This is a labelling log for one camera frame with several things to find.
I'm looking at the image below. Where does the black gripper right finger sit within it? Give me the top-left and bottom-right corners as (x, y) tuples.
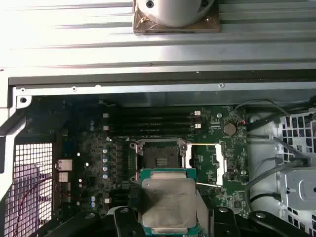
(196, 195), (311, 237)

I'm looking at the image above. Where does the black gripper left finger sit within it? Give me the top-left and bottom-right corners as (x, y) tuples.
(50, 187), (154, 237)

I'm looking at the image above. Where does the CPU with silver top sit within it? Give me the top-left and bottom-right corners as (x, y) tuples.
(139, 167), (198, 235)

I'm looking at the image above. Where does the metal socket cover frame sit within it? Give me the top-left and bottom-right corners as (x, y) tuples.
(186, 142), (228, 188)

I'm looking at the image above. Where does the CPU socket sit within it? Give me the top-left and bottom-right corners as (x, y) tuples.
(129, 138), (190, 185)

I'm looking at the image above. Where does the black RAM slot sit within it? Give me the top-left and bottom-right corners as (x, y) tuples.
(103, 123), (202, 130)
(103, 129), (202, 136)
(103, 117), (202, 123)
(103, 110), (202, 117)

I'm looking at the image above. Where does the green motherboard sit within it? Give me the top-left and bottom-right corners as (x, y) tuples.
(59, 98), (249, 223)

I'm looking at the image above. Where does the silver metal drive cage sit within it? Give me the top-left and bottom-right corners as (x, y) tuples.
(273, 108), (316, 237)

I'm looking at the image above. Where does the round silver coin battery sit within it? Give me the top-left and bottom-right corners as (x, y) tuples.
(223, 122), (237, 136)

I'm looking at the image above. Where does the open black PC case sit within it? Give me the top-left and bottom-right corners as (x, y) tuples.
(0, 70), (316, 237)

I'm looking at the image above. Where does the thick grey cable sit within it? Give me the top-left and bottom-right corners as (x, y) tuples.
(244, 157), (309, 210)

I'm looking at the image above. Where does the thin black wire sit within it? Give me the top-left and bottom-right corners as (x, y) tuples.
(233, 98), (291, 118)

